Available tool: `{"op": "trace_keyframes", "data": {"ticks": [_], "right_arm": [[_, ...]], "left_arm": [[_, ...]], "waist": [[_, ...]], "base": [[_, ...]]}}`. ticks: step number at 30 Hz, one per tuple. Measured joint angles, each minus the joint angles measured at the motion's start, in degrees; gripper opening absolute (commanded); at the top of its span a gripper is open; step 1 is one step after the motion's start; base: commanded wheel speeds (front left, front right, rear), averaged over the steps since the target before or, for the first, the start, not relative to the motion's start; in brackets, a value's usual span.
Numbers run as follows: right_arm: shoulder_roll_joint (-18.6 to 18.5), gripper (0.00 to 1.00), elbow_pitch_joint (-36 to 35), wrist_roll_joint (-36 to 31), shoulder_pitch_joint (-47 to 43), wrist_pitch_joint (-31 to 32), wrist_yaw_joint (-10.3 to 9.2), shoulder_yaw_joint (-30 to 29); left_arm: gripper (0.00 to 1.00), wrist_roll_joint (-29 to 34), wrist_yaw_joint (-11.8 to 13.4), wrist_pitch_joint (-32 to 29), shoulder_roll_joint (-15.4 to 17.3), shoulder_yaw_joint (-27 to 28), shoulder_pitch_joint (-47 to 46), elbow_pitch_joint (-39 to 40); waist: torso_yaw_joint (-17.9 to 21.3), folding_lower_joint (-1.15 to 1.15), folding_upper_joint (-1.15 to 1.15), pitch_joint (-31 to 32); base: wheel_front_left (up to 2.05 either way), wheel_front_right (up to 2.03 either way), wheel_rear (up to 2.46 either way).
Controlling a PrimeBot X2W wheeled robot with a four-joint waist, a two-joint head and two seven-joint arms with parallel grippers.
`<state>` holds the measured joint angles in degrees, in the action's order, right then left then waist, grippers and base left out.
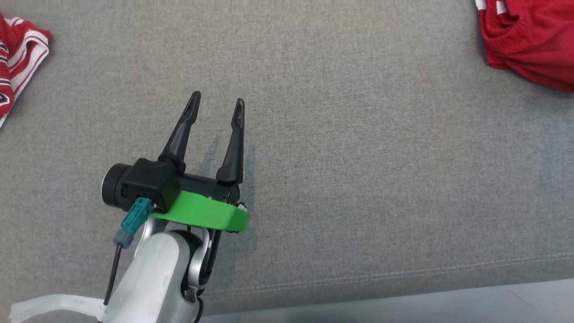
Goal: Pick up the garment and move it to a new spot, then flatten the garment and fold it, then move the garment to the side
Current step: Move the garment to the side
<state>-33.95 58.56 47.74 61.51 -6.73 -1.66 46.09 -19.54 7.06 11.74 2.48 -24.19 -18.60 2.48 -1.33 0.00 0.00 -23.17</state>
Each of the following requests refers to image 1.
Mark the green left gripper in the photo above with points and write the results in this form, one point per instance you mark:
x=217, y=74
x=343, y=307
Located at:
x=202, y=213

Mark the red jersey with white sleeves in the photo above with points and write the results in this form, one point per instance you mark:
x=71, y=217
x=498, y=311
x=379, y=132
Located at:
x=18, y=58

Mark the red shorts with white stripe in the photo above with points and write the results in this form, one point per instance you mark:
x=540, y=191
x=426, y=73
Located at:
x=533, y=45

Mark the grey fabric sofa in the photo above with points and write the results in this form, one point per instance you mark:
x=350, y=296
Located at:
x=358, y=157

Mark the white tape flag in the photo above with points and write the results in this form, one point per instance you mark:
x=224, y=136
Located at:
x=49, y=307

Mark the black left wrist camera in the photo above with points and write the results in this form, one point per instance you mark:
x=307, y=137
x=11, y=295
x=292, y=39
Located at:
x=143, y=184

